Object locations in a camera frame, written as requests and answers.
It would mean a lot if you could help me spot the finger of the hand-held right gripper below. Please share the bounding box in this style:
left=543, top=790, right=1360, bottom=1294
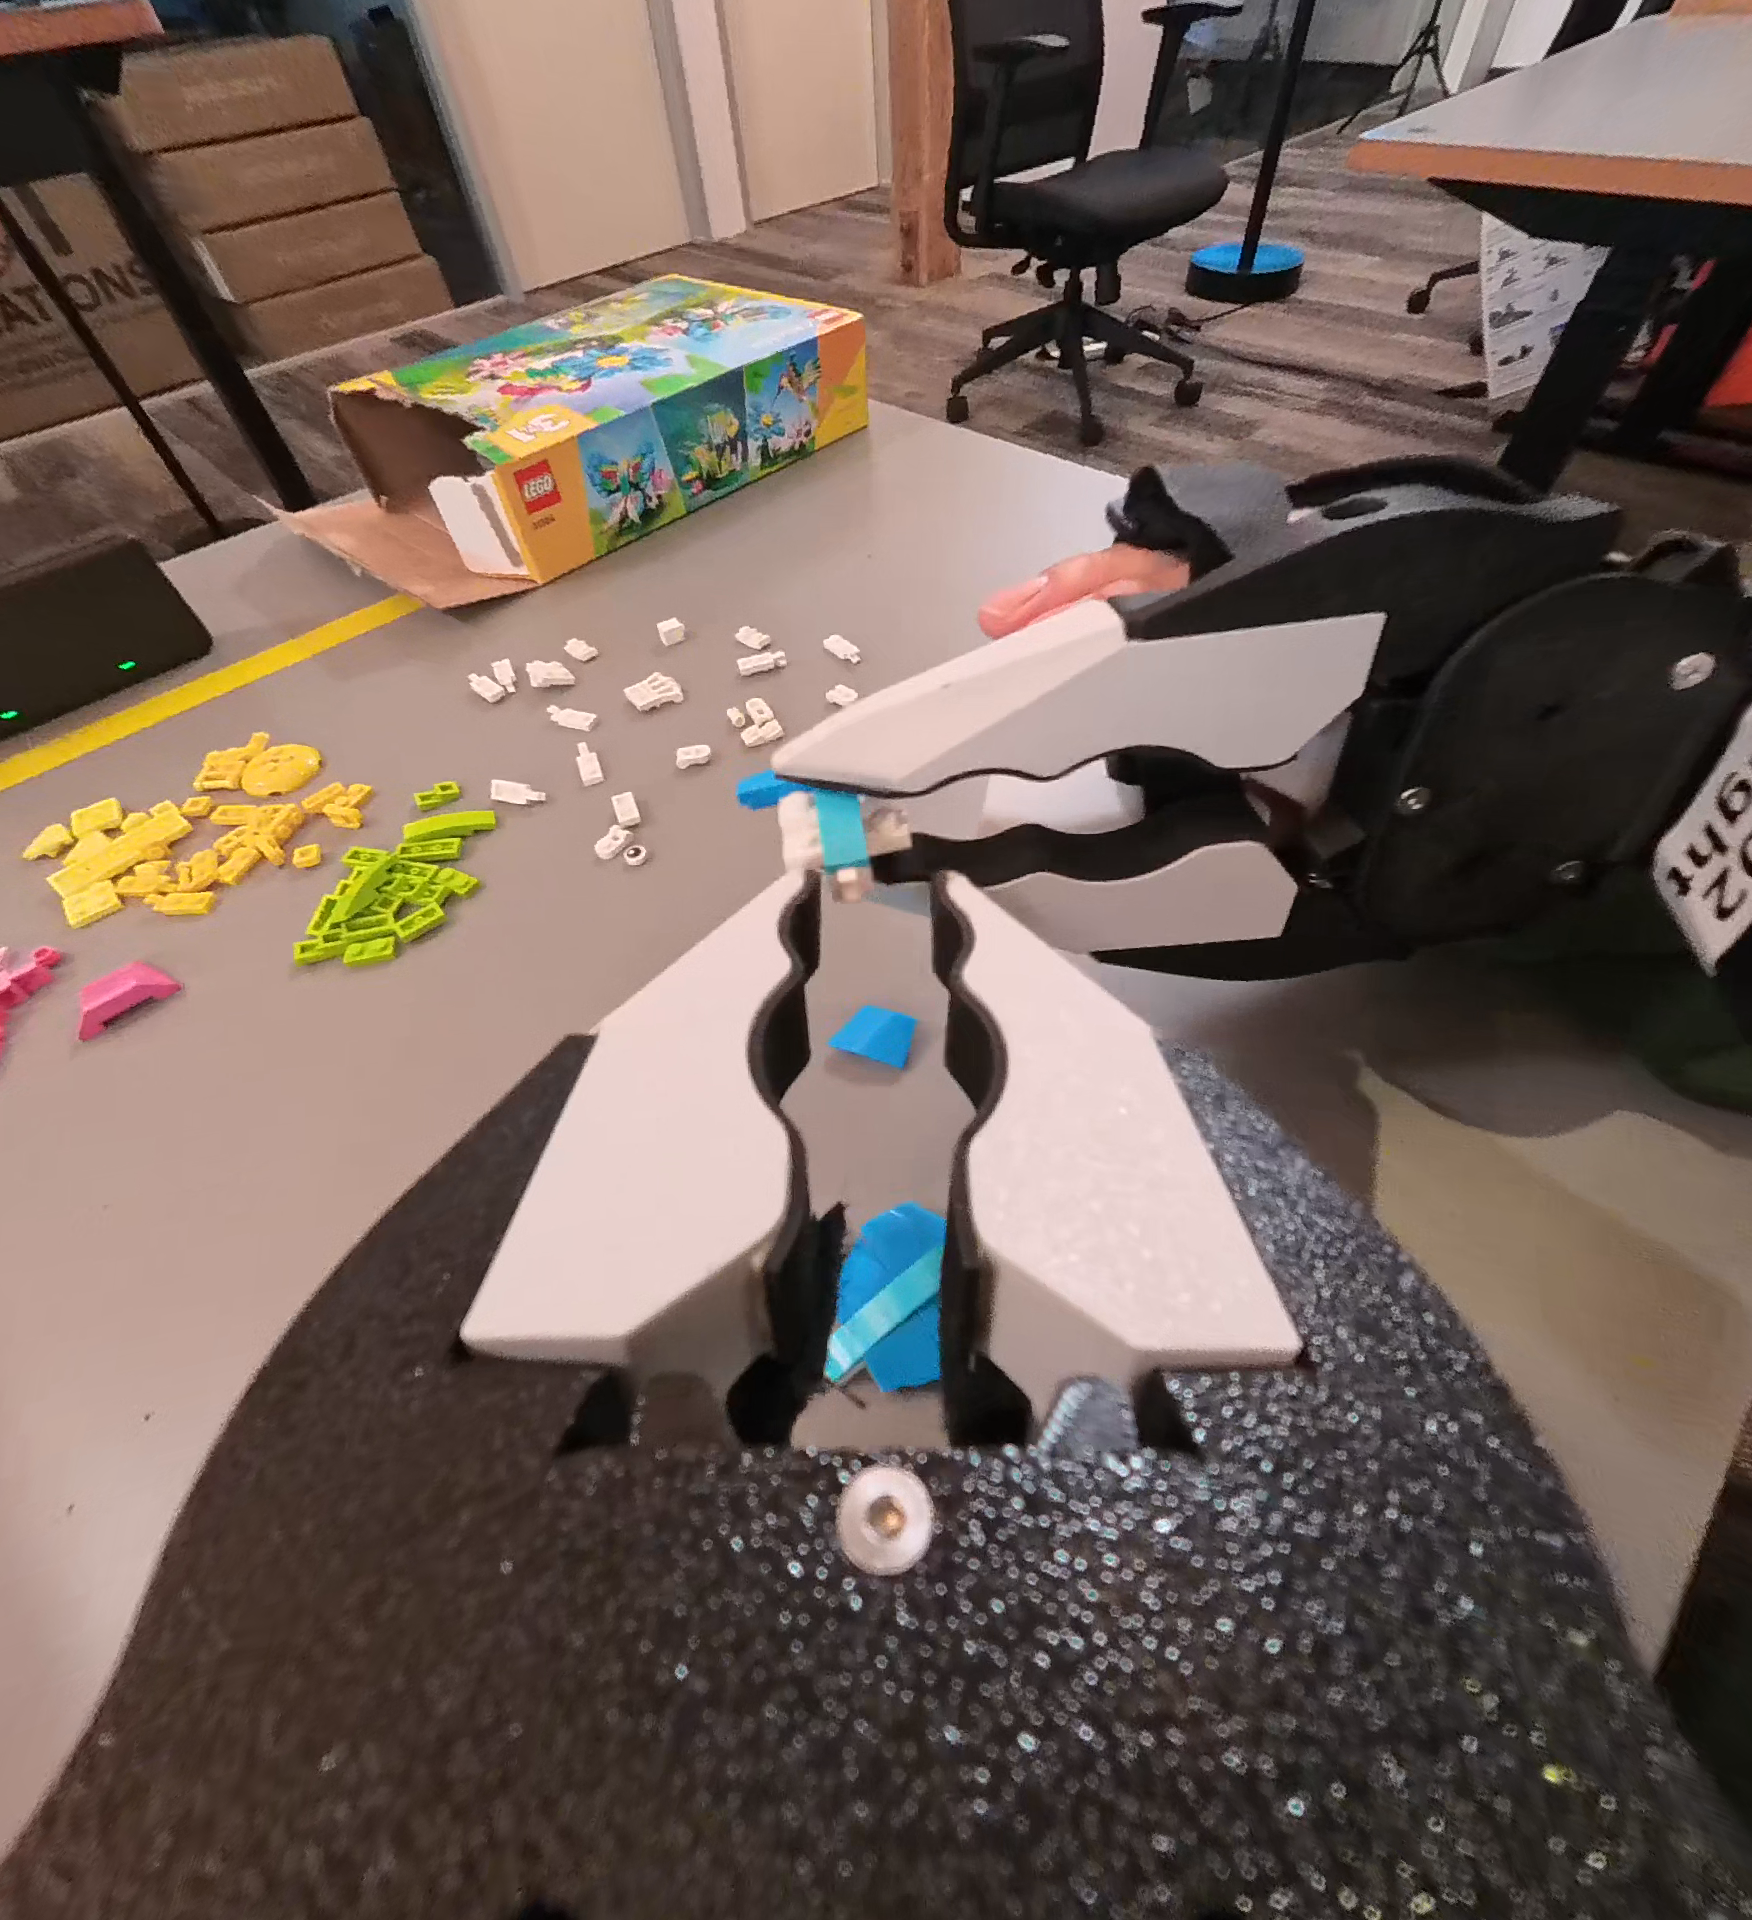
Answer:
left=872, top=794, right=1303, bottom=965
left=771, top=600, right=1389, bottom=798

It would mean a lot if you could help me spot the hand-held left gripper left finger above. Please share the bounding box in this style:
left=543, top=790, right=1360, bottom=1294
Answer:
left=458, top=871, right=846, bottom=1448

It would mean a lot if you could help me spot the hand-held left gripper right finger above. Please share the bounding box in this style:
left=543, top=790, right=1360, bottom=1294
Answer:
left=929, top=871, right=1306, bottom=1448

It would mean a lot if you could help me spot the blue and white lego assembly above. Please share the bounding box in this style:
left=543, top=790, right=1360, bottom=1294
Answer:
left=737, top=764, right=918, bottom=904

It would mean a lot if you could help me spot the pile of blue lego plates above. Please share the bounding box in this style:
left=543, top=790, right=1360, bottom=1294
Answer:
left=821, top=1198, right=952, bottom=1390

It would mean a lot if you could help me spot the pile of lime lego pieces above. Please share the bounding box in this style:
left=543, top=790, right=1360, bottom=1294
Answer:
left=291, top=809, right=500, bottom=967

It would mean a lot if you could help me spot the group of white lego pieces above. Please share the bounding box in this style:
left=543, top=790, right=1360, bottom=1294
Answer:
left=463, top=616, right=865, bottom=876

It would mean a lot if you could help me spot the colourful lego set box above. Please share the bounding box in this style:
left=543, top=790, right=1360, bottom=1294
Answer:
left=274, top=274, right=871, bottom=610

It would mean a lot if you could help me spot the magenta lego arch brick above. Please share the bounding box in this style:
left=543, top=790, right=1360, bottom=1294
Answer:
left=79, top=963, right=184, bottom=1043

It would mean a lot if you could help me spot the pile of yellow lego pieces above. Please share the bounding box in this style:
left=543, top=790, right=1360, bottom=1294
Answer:
left=21, top=734, right=376, bottom=925

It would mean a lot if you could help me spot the person's right hand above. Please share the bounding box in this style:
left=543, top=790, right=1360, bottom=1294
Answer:
left=979, top=552, right=1135, bottom=638

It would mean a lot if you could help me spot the printed paper sheet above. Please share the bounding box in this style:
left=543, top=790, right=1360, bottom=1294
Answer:
left=1476, top=209, right=1614, bottom=399

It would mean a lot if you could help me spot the stand with blue round base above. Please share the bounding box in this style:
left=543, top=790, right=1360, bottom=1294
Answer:
left=1182, top=0, right=1321, bottom=304

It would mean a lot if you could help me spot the black office chair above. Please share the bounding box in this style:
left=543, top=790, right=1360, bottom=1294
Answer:
left=942, top=0, right=1240, bottom=447

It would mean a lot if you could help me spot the grey desk with wood edge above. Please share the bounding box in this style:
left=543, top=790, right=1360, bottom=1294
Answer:
left=1346, top=13, right=1752, bottom=495

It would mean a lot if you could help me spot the black tripod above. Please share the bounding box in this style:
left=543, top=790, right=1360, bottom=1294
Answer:
left=1338, top=0, right=1471, bottom=138

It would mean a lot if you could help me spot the black box with green lights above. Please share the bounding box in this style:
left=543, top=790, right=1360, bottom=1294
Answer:
left=0, top=537, right=216, bottom=764

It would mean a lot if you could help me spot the stack of brown cardboard boxes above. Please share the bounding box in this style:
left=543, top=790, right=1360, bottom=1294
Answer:
left=85, top=33, right=459, bottom=366

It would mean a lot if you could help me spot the cardboard box with red print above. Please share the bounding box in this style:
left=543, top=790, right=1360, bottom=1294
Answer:
left=0, top=170, right=204, bottom=459

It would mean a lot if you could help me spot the wood-edged desk with black legs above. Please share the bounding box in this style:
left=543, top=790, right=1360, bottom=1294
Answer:
left=0, top=0, right=322, bottom=534

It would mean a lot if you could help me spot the wooden post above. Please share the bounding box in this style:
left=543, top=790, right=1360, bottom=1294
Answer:
left=885, top=0, right=964, bottom=288

